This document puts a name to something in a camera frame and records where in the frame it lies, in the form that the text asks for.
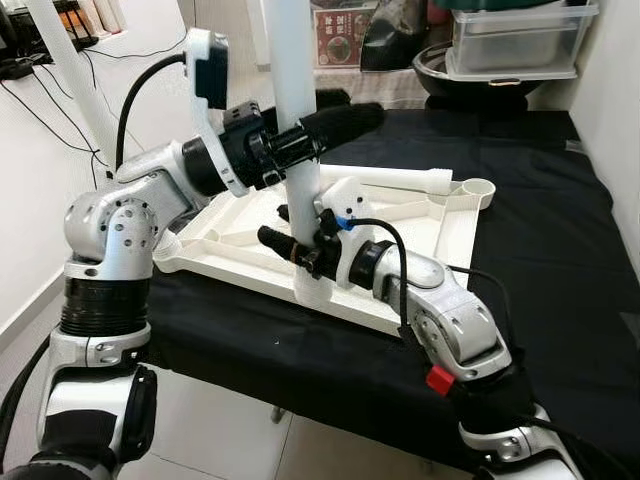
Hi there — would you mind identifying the red printed carton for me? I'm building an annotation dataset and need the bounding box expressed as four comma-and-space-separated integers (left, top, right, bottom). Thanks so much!
314, 5, 378, 69

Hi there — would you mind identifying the black bag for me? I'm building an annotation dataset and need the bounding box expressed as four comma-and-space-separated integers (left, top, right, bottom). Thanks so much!
360, 0, 433, 73

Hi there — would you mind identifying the white plastic table top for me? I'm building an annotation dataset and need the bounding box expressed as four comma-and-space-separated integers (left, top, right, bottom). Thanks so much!
152, 165, 498, 337

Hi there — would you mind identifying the black round basin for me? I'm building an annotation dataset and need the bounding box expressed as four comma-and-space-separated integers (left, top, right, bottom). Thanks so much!
412, 42, 573, 101

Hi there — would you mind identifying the red connector block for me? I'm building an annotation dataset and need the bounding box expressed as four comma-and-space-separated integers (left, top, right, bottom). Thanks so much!
425, 364, 458, 397

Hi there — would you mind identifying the clear plastic storage box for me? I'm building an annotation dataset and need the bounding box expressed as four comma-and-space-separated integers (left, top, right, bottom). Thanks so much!
445, 0, 601, 81

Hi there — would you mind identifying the black tablecloth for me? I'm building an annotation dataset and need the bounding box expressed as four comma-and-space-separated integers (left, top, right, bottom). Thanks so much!
140, 108, 640, 476

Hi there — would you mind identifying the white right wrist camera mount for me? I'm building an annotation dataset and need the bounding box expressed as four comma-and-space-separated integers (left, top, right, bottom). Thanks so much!
315, 177, 376, 291

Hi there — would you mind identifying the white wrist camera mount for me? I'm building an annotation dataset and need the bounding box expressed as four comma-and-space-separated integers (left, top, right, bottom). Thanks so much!
184, 27, 251, 198
315, 177, 376, 291

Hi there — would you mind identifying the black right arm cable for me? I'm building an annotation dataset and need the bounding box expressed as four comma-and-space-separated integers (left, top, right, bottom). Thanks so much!
340, 216, 411, 346

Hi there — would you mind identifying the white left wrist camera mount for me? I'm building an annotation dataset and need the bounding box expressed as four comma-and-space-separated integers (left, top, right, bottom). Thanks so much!
184, 27, 251, 198

